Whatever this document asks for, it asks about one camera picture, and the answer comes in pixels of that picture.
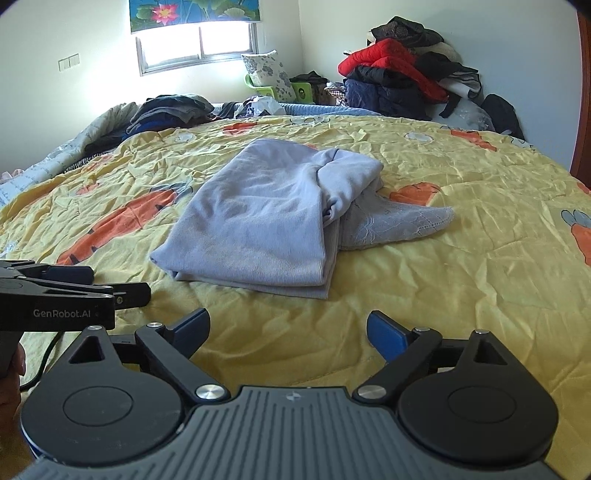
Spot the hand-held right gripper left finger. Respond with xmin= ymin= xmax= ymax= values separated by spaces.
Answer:
xmin=62 ymin=307 xmax=232 ymax=404

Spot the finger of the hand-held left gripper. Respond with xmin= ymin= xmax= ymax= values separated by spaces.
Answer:
xmin=0 ymin=260 xmax=95 ymax=286
xmin=112 ymin=282 xmax=151 ymax=309

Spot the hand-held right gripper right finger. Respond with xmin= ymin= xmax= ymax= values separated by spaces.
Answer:
xmin=366 ymin=310 xmax=514 ymax=402

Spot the lavender lace-trimmed garment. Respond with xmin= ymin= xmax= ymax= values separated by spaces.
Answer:
xmin=150 ymin=138 xmax=455 ymax=301

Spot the stack of dark folded clothes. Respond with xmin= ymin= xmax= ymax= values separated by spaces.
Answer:
xmin=124 ymin=93 xmax=215 ymax=134

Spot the person's left hand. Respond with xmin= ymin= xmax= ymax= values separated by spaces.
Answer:
xmin=0 ymin=346 xmax=27 ymax=418

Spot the yellow carrot-print quilt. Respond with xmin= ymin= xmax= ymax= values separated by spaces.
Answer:
xmin=0 ymin=113 xmax=591 ymax=462

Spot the pale floral quilt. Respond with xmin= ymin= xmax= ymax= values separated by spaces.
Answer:
xmin=0 ymin=102 xmax=139 ymax=208

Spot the white patterned cloth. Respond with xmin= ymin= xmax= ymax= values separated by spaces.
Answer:
xmin=240 ymin=95 xmax=287 ymax=116

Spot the blue knitted blanket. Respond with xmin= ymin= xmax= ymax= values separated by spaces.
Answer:
xmin=277 ymin=102 xmax=384 ymax=117

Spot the pale floral cushion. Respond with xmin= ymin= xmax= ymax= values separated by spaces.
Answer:
xmin=431 ymin=99 xmax=497 ymax=132

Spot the navy puffer jacket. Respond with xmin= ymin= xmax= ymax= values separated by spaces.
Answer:
xmin=344 ymin=78 xmax=432 ymax=116

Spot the brown patterned bag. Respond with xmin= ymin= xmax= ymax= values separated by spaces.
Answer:
xmin=323 ymin=82 xmax=347 ymax=107

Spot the window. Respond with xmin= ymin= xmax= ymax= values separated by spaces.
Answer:
xmin=135 ymin=21 xmax=259 ymax=77

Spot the grey floral pillow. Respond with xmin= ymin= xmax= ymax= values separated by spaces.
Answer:
xmin=241 ymin=50 xmax=296 ymax=101

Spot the white grey cloth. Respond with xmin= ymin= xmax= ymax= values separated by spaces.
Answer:
xmin=438 ymin=74 xmax=483 ymax=100

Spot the black garment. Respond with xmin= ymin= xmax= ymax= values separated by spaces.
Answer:
xmin=416 ymin=51 xmax=478 ymax=86

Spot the red puffer jacket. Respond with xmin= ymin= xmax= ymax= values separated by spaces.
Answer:
xmin=338 ymin=38 xmax=448 ymax=102

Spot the brown wooden door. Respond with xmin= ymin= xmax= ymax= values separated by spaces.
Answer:
xmin=570 ymin=18 xmax=591 ymax=185

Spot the lotus-print window blind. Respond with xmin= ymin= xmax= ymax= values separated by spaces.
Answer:
xmin=129 ymin=0 xmax=262 ymax=34

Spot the cream garment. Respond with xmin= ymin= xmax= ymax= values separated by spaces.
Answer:
xmin=418 ymin=41 xmax=462 ymax=63

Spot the black quilted jacket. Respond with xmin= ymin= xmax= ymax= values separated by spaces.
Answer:
xmin=369 ymin=16 xmax=444 ymax=47

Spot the black cable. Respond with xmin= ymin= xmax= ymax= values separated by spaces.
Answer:
xmin=21 ymin=330 xmax=63 ymax=389

